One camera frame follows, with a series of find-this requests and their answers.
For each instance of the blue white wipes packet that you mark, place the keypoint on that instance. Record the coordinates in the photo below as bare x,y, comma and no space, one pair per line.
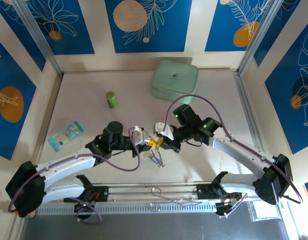
65,136

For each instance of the aluminium frame post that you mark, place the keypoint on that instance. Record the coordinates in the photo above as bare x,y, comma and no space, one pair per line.
258,32
36,35

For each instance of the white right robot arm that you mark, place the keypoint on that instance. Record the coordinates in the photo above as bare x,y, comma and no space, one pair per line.
243,150

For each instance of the green cylindrical bottle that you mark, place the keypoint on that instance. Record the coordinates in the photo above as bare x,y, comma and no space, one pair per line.
112,100

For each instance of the aluminium table side rail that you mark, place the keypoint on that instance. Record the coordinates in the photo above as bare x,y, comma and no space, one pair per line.
47,120
247,107

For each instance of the metal plate with key rings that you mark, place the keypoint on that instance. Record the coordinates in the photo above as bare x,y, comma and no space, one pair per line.
157,160

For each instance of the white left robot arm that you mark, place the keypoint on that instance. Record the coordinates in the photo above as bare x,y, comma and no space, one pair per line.
66,163

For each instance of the mint green zip pouch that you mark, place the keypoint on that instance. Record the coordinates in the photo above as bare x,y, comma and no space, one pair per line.
175,80

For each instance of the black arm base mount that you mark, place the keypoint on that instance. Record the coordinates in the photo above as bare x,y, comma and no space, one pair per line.
208,190
93,192

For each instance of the white square panel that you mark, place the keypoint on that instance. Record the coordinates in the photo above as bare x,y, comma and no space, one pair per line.
263,211

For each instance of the aluminium front rail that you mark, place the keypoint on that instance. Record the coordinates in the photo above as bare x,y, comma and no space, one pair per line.
148,191

